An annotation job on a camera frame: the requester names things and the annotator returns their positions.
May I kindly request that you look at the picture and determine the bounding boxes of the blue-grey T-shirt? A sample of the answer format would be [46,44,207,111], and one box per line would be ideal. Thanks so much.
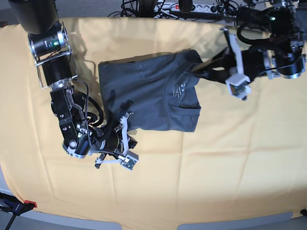
[98,50,202,132]

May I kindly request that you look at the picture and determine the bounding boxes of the black clamp at right edge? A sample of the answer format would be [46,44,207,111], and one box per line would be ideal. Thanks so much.
[300,209,307,217]

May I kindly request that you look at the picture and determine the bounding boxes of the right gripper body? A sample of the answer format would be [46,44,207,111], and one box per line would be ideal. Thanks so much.
[88,126,124,156]

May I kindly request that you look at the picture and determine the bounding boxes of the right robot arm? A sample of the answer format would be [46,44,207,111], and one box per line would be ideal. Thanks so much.
[9,0,137,163]

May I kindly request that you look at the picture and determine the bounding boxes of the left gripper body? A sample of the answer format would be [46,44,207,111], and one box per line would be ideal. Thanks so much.
[241,50,273,79]

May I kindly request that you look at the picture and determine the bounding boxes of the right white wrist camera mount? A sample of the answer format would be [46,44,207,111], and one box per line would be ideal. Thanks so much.
[92,112,139,170]

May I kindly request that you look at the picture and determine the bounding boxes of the blue bar clamp red pad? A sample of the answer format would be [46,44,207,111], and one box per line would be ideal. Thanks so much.
[0,193,37,230]

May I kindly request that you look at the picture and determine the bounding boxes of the yellow table cloth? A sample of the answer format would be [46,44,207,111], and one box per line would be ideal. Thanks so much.
[0,25,307,230]

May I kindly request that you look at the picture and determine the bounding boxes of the white power strip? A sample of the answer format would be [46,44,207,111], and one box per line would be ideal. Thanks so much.
[154,1,222,14]

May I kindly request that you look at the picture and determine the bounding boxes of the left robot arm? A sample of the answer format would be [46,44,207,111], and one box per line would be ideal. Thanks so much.
[192,0,306,85]

